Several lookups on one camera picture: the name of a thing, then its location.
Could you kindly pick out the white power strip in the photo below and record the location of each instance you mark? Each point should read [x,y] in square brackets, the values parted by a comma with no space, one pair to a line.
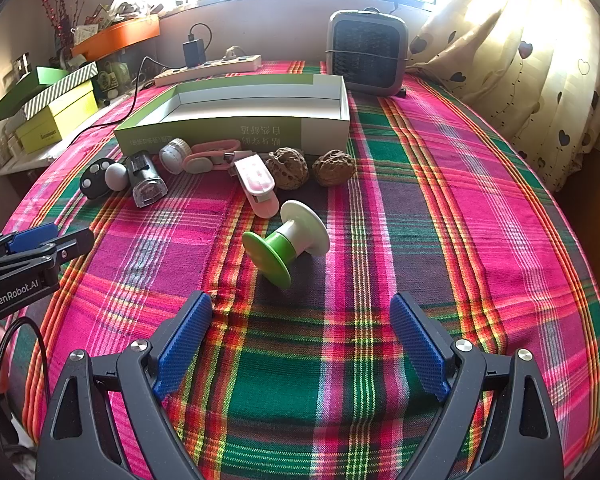
[205,70]

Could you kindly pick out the green white spool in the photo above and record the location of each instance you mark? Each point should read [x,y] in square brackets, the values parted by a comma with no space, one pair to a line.
[287,240]

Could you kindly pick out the white plug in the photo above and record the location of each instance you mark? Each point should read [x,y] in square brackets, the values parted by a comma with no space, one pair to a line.
[232,52]

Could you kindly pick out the black charger adapter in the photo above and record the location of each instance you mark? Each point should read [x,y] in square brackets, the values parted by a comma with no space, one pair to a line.
[194,52]

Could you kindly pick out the pink white clip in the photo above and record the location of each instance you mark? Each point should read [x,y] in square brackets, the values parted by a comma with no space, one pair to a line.
[257,185]

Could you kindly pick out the small brown walnut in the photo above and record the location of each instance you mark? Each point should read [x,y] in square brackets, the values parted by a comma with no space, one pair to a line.
[332,167]

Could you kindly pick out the black remote key fob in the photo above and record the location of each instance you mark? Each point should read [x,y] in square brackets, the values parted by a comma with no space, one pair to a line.
[94,180]

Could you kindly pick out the cream heart print curtain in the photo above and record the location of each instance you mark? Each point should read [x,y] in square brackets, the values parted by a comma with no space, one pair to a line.
[520,70]

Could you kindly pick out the striped box lid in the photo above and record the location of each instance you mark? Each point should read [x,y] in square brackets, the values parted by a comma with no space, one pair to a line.
[60,90]

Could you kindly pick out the grey space heater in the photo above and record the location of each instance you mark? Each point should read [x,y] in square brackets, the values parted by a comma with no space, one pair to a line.
[367,52]

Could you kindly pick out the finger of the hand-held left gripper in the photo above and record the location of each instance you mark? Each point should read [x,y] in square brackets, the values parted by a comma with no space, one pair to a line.
[70,247]
[32,237]

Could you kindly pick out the black clear plastic device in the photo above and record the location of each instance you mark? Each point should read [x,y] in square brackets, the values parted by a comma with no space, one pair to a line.
[145,180]

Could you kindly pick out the white side table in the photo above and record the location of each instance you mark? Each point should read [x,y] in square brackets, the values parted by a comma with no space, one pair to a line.
[30,160]

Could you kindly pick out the orange box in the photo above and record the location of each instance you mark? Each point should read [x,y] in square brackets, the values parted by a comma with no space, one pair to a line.
[120,35]

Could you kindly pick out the green white cardboard box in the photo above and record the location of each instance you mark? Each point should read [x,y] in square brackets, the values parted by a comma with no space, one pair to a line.
[260,132]

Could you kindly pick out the red flower branches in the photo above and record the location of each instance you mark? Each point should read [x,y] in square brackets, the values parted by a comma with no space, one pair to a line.
[60,5]

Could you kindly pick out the large brown walnut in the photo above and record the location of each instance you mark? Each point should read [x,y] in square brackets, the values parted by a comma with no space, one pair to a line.
[287,167]

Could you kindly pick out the white round knob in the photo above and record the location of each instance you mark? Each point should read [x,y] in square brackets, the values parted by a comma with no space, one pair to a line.
[116,176]

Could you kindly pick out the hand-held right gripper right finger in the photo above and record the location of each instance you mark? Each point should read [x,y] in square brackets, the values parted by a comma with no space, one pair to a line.
[420,345]

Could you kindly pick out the pink green plaid blanket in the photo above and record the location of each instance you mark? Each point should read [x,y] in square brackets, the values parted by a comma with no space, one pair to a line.
[430,235]

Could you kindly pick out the yellow green shoebox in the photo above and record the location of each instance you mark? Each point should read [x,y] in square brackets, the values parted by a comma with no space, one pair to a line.
[60,120]

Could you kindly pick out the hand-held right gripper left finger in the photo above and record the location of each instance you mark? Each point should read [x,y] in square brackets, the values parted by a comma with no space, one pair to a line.
[185,340]

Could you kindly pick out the pink neckband earphones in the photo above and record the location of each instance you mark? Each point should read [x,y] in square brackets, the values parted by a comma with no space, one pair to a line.
[200,162]

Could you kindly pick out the white round cap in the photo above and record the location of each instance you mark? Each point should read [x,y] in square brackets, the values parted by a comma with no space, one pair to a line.
[175,156]

